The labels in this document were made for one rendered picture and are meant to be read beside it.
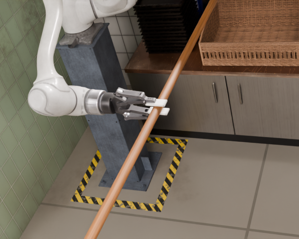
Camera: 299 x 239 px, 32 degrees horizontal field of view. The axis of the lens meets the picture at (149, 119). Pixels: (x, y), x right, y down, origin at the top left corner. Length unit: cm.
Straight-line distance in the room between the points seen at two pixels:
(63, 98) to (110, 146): 133
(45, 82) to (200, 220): 148
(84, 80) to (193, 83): 65
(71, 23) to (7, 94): 63
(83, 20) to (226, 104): 99
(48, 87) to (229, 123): 164
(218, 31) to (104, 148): 98
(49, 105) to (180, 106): 157
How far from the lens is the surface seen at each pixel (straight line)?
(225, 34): 320
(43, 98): 172
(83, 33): 264
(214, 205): 301
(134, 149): 163
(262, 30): 318
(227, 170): 317
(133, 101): 180
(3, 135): 301
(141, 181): 322
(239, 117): 312
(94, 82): 276
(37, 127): 326
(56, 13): 197
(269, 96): 297
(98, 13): 259
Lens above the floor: 230
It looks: 39 degrees down
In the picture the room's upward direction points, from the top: 17 degrees counter-clockwise
